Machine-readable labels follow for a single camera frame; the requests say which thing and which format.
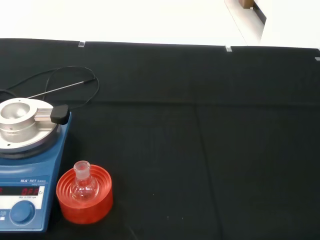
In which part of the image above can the red ribbed flask stand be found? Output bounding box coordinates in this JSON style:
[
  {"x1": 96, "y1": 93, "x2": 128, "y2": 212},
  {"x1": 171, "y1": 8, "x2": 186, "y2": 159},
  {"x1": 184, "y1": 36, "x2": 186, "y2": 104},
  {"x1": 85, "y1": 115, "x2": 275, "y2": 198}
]
[{"x1": 56, "y1": 164, "x2": 114, "y2": 225}]

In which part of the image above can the pale board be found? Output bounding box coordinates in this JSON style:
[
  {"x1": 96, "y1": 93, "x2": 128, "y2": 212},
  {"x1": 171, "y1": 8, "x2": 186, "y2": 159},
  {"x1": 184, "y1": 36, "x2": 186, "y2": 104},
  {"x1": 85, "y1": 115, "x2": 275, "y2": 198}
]
[{"x1": 224, "y1": 0, "x2": 268, "y2": 45}]

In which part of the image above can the blue-base heater with steel block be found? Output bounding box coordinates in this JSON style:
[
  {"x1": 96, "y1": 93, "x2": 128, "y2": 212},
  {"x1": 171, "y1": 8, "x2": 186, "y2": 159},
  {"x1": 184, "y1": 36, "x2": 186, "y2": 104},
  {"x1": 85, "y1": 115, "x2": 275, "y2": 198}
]
[{"x1": 0, "y1": 98, "x2": 73, "y2": 234}]

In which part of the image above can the steel probe with black cable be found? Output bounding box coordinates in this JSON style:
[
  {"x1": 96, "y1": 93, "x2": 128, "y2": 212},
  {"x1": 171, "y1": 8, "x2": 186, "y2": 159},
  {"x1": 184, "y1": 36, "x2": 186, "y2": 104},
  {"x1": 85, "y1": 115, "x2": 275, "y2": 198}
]
[{"x1": 0, "y1": 65, "x2": 100, "y2": 111}]

